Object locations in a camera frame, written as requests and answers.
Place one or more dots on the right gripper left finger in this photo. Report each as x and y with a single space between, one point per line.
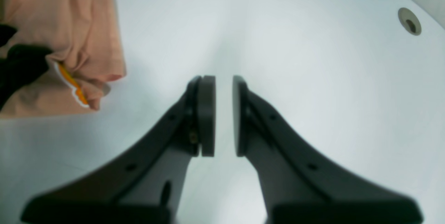
144 184

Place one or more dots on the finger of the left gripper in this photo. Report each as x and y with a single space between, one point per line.
23 65
6 33

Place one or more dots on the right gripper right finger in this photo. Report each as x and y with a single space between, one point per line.
299 184

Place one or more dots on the peach T-shirt with emoji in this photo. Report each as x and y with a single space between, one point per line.
86 54

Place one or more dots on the right table grommet hole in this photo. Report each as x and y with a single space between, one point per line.
409 21

